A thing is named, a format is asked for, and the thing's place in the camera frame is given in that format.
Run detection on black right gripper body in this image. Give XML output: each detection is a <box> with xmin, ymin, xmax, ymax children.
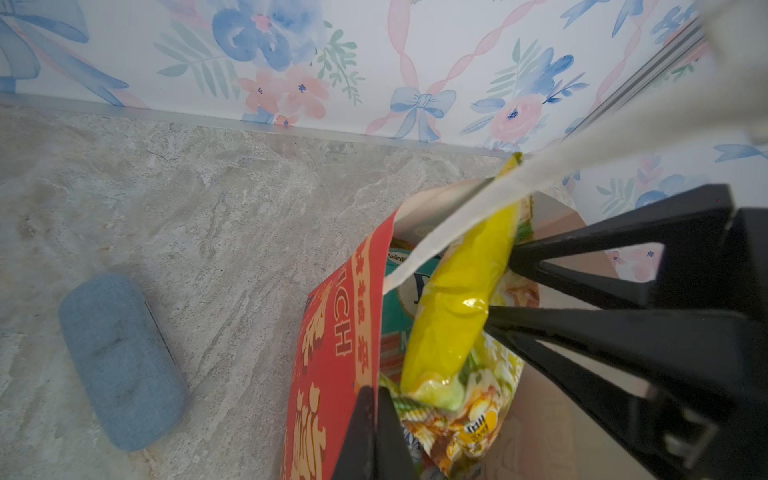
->
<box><xmin>647</xmin><ymin>208</ymin><xmax>767</xmax><ymax>479</ymax></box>

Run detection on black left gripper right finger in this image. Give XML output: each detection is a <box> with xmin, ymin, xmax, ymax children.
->
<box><xmin>376</xmin><ymin>387</ymin><xmax>418</xmax><ymax>480</ymax></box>

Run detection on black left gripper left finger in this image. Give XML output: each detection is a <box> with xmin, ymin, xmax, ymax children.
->
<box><xmin>331</xmin><ymin>386</ymin><xmax>376</xmax><ymax>480</ymax></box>

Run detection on yellow nut snack packet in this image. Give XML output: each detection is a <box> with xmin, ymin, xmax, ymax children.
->
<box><xmin>379</xmin><ymin>151</ymin><xmax>541</xmax><ymax>478</ymax></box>

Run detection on red paper gift bag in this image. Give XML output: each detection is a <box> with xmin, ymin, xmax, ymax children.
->
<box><xmin>279</xmin><ymin>0</ymin><xmax>768</xmax><ymax>480</ymax></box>

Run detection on pink fruit candy packet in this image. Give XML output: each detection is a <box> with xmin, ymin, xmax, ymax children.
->
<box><xmin>379</xmin><ymin>256</ymin><xmax>441</xmax><ymax>384</ymax></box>

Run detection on light blue oblong object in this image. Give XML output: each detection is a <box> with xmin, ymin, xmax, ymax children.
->
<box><xmin>58</xmin><ymin>273</ymin><xmax>189</xmax><ymax>452</ymax></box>

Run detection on aluminium right corner post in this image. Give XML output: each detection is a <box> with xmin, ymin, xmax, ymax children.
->
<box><xmin>565</xmin><ymin>18</ymin><xmax>706</xmax><ymax>137</ymax></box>

